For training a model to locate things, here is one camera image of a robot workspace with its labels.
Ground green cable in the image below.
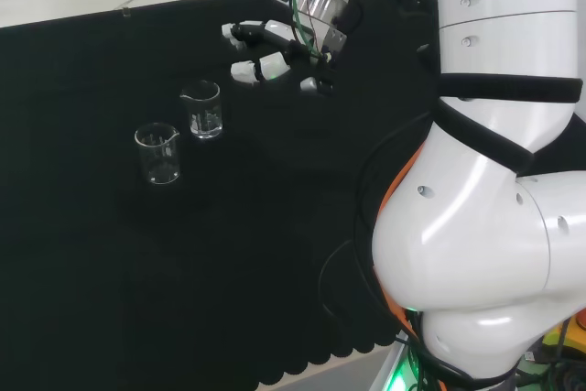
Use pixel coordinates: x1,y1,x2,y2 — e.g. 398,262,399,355
288,0,324,60

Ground black bench cloth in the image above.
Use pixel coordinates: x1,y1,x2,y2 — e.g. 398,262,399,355
0,0,440,391

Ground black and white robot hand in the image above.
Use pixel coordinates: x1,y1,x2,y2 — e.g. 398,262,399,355
221,18,341,95

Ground orange cable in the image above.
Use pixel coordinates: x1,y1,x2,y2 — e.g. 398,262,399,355
383,159,416,332

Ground yellow stop button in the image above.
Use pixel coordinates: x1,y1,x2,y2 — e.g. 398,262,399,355
542,303,586,364

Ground metal camera bracket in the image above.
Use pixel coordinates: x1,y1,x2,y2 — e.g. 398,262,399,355
292,0,356,56

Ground clear glass beaker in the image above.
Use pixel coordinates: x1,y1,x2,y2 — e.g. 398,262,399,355
179,81,224,140
134,122,181,186

